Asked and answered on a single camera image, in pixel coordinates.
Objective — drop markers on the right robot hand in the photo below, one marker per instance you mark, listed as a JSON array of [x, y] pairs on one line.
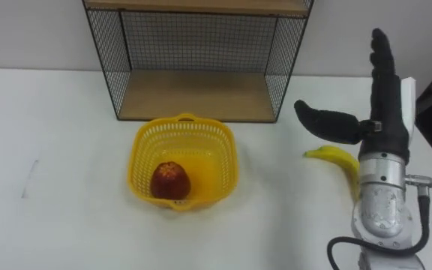
[[386, 123]]

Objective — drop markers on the yellow banana soft toy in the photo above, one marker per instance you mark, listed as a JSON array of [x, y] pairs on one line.
[[336, 154]]

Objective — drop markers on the yellow plastic basket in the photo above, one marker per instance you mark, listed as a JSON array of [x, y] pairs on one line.
[[210, 170]]

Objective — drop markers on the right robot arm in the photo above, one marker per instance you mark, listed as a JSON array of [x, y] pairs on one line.
[[383, 210]]

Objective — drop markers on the red apple soft toy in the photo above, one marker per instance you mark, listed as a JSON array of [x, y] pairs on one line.
[[170, 182]]

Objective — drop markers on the white desk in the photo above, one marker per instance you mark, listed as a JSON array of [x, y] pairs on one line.
[[51, 150]]

